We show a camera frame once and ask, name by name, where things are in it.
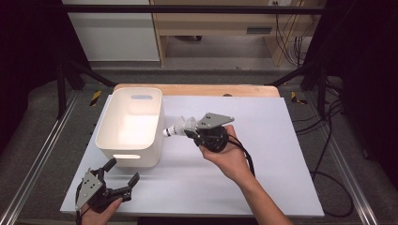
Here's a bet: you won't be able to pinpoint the long black floor cable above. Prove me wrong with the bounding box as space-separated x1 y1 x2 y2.
311 99 356 218

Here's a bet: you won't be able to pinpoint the right hand-held gripper black cable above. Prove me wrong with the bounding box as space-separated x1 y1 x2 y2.
225 134 256 178

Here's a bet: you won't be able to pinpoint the person's left hand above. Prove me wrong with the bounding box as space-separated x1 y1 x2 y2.
80 197 124 225

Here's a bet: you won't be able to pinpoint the hanging cables under desk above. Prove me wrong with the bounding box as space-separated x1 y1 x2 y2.
274 3 313 68

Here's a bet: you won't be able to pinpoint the black metal stand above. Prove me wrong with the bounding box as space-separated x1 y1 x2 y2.
265 60 328 120
55 59 117 120

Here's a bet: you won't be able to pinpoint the white cabinet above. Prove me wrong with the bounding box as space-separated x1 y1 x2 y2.
62 0 161 63

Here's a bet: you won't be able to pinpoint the person's right hand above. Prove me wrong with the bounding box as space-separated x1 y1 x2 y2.
198 125 256 186

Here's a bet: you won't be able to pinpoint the hand-held gripper black cable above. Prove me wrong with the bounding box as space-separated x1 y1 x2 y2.
74 187 84 225
225 134 256 178

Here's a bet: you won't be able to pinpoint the black floor cable bundle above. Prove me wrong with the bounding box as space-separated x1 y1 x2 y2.
294 97 345 136

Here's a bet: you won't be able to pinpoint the black horizontal bar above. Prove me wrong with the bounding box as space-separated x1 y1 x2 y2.
60 4 332 15

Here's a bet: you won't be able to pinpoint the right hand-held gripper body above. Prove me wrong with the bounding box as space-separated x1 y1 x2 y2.
191 112 236 154

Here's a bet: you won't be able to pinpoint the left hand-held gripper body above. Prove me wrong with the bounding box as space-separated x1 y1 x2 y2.
74 169 132 214

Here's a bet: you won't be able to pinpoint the yellow black tape piece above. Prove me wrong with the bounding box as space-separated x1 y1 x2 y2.
89 89 103 107
290 91 309 106

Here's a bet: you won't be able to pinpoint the left hand-held gripper black cable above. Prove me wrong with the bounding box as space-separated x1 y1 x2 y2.
74 187 84 225

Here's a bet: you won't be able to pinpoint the aluminium rail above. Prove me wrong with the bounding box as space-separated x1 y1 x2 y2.
0 90 81 225
303 91 381 225

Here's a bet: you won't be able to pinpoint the white plastic bin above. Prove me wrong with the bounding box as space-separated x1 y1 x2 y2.
95 86 165 169

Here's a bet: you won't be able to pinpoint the wooden desk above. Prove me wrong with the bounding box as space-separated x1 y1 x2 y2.
149 0 327 68

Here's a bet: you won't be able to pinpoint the black curtain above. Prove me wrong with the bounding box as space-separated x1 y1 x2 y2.
304 0 398 182
0 0 92 154

